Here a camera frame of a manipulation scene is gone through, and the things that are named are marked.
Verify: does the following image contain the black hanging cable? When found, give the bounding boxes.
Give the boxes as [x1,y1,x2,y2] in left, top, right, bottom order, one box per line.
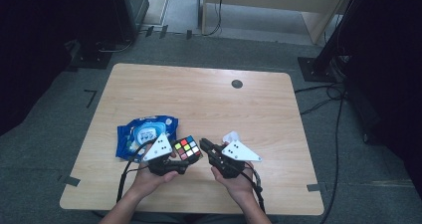
[202,0,224,38]

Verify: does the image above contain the black looped floor cable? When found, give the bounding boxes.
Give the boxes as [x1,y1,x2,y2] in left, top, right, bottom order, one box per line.
[294,83,347,116]

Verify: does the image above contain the left hand-held gripper cable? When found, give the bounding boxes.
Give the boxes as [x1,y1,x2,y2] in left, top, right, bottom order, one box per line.
[115,140,157,205]

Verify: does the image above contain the blue wet wipes pack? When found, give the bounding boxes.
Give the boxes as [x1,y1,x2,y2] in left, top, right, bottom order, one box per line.
[114,114,179,162]

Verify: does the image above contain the person's left hand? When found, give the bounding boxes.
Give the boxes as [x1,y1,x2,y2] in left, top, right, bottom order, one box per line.
[130,163,180,198]

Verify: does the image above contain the right hand-held gripper cable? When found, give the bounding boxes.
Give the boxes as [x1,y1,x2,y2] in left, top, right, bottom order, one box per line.
[243,165,267,215]

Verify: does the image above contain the long black floor cable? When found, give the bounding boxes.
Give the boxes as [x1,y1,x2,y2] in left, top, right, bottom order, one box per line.
[318,94,346,224]

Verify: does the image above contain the white wet wipe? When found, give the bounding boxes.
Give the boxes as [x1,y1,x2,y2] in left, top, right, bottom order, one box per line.
[222,130,241,144]

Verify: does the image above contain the hand-held gripper cable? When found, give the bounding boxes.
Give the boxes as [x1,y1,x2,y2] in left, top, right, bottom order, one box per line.
[243,165,267,215]
[115,140,157,205]

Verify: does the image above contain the person's dark clothing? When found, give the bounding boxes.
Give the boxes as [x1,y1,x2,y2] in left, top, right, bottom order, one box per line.
[132,213,247,224]

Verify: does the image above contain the black metal stand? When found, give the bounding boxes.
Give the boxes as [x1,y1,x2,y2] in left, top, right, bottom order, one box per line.
[297,0,369,85]

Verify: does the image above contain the black curved floor cable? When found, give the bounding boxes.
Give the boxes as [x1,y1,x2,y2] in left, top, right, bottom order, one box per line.
[98,39,134,54]

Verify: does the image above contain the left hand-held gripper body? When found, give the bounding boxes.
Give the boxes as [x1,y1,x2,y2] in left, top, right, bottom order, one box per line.
[141,132,182,177]

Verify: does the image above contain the black cabinet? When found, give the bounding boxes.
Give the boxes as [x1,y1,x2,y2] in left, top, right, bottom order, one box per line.
[108,0,150,45]

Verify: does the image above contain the pale floor tape strip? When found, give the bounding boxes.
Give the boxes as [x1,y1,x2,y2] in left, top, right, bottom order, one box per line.
[361,178,414,188]

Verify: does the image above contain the multicoloured puzzle cube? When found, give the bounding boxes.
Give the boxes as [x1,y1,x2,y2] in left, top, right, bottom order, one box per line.
[172,134,204,165]

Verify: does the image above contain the black stand base plate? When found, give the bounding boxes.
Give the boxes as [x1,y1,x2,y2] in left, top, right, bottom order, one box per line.
[69,39,113,70]

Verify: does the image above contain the dark curtain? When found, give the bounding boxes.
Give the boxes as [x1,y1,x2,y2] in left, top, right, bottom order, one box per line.
[341,0,422,202]
[0,0,115,137]

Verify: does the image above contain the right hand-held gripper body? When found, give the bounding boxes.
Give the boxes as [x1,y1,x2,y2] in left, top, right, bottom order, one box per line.
[209,139,263,179]

